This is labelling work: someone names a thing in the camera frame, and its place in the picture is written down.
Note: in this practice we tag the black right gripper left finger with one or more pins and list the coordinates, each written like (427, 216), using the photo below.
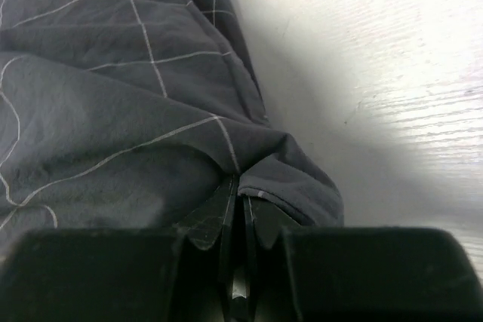
(178, 273)

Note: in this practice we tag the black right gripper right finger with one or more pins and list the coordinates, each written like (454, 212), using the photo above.
(309, 273)

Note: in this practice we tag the dark grey checked pillowcase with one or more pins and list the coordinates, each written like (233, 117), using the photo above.
(131, 113)

